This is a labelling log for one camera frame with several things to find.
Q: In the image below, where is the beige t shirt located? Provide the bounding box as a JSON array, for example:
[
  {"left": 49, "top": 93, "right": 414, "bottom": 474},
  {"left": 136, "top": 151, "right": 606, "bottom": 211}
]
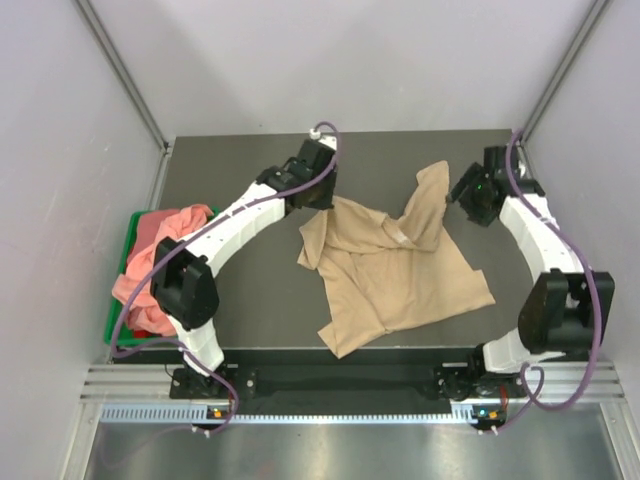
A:
[{"left": 297, "top": 161, "right": 495, "bottom": 358}]

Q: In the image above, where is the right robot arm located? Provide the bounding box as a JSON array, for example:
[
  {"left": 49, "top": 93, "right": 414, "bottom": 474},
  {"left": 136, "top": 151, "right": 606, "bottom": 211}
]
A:
[{"left": 447, "top": 146, "right": 615, "bottom": 396}]

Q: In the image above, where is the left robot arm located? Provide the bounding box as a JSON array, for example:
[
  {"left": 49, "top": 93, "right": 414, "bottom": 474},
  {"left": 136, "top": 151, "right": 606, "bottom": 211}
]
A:
[{"left": 150, "top": 132, "right": 337, "bottom": 397}]

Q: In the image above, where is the pink t shirt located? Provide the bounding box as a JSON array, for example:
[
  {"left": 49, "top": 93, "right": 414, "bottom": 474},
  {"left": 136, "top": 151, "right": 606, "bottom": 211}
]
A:
[{"left": 112, "top": 204, "right": 214, "bottom": 337}]

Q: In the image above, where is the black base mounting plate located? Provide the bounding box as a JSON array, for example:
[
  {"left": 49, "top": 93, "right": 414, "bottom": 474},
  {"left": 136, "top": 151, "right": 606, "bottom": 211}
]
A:
[{"left": 169, "top": 347, "right": 524, "bottom": 416}]

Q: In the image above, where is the red t shirt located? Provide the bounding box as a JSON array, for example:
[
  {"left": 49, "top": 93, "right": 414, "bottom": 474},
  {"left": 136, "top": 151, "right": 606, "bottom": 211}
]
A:
[{"left": 132, "top": 330, "right": 154, "bottom": 339}]

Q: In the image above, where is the green plastic bin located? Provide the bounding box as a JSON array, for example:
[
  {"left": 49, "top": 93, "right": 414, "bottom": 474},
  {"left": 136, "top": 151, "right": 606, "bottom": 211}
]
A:
[{"left": 104, "top": 204, "right": 217, "bottom": 347}]

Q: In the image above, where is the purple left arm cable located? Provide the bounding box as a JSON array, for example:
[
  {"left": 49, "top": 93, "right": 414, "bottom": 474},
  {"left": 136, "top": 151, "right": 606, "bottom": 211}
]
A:
[{"left": 110, "top": 120, "right": 342, "bottom": 436}]

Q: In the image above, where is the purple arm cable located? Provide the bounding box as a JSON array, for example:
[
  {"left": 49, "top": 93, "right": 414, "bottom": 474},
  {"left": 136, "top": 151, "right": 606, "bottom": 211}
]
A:
[
  {"left": 110, "top": 120, "right": 342, "bottom": 436},
  {"left": 479, "top": 128, "right": 604, "bottom": 434}
]

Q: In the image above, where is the left aluminium frame post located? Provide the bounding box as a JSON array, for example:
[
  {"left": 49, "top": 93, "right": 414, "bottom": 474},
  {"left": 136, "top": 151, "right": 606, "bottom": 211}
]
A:
[{"left": 72, "top": 0, "right": 170, "bottom": 153}]

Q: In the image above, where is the aluminium frame post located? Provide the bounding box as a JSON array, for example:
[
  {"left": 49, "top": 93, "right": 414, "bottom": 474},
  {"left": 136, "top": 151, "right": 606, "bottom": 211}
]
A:
[
  {"left": 72, "top": 0, "right": 170, "bottom": 153},
  {"left": 521, "top": 0, "right": 612, "bottom": 144}
]

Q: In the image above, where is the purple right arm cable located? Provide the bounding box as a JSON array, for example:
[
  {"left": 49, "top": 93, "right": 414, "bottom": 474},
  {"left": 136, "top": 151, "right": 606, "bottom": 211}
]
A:
[{"left": 479, "top": 128, "right": 604, "bottom": 434}]

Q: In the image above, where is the right aluminium frame post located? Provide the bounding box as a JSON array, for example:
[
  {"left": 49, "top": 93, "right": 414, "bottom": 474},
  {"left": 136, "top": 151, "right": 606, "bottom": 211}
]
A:
[{"left": 521, "top": 0, "right": 612, "bottom": 144}]

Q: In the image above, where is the slotted cable duct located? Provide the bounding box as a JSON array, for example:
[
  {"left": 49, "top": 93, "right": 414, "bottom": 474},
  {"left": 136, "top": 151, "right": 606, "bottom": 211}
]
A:
[{"left": 99, "top": 399, "right": 506, "bottom": 425}]

